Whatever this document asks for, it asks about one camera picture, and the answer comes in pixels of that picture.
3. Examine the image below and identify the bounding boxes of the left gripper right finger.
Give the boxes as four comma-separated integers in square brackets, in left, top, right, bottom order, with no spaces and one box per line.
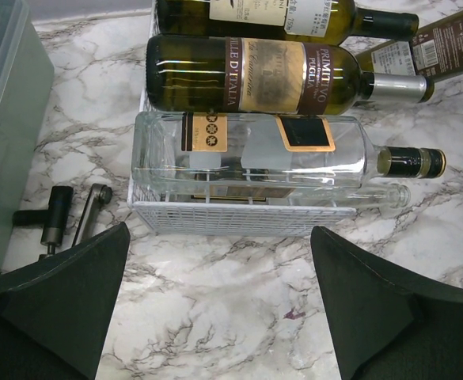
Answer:
[311,226,463,379]

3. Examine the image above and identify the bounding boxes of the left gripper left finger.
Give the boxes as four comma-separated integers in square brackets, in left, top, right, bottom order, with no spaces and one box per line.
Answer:
[0,222,131,379]

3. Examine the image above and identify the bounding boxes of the clear square liquor bottle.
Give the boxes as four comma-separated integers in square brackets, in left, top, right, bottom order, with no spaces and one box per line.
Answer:
[131,112,446,199]

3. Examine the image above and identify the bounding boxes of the green bottle brown label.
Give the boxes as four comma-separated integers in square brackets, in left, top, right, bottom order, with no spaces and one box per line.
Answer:
[146,35,435,116]

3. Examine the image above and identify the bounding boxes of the green bottle silver neck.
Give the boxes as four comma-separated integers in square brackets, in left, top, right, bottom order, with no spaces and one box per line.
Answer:
[356,10,463,82]

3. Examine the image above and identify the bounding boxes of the green bottle white label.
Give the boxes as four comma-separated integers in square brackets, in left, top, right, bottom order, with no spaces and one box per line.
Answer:
[156,0,419,45]

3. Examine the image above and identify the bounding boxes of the clear bottle black label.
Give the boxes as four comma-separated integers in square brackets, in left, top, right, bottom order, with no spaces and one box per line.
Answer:
[160,184,411,209]

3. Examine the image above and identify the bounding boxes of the metal corkscrew opener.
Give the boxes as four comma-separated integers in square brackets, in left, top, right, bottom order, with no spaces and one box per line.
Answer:
[12,184,112,260]

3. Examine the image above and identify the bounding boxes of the translucent green storage box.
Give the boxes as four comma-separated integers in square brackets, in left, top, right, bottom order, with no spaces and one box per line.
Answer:
[0,1,54,269]

